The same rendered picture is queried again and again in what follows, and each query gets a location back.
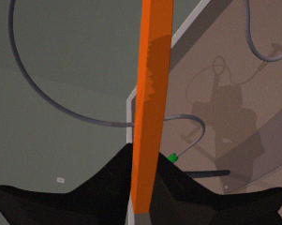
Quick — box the orange handle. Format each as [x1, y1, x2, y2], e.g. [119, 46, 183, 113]
[130, 0, 174, 214]

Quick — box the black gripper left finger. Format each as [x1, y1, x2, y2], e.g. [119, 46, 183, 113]
[0, 142, 133, 225]

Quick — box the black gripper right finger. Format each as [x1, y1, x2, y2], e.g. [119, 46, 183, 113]
[149, 153, 282, 225]

